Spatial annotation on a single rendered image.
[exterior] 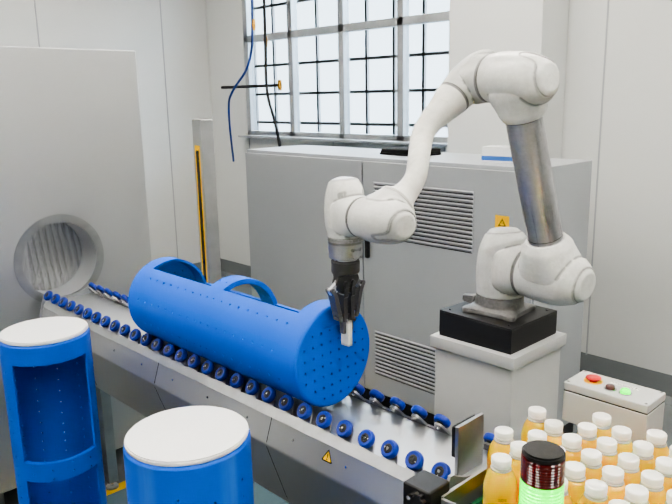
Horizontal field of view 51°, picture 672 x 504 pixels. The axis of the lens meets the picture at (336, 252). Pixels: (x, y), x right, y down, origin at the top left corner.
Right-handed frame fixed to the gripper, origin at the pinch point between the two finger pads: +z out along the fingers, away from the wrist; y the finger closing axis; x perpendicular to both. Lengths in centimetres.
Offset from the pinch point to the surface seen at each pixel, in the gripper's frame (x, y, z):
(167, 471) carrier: -5, -59, 14
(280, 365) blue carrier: 8.4, -16.2, 6.9
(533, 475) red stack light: -79, -41, -7
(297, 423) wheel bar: 5.7, -13.4, 23.4
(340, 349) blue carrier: 2.6, 0.1, 5.5
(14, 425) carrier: 99, -55, 41
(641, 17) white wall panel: 46, 281, -101
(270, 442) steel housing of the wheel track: 14.5, -15.8, 31.3
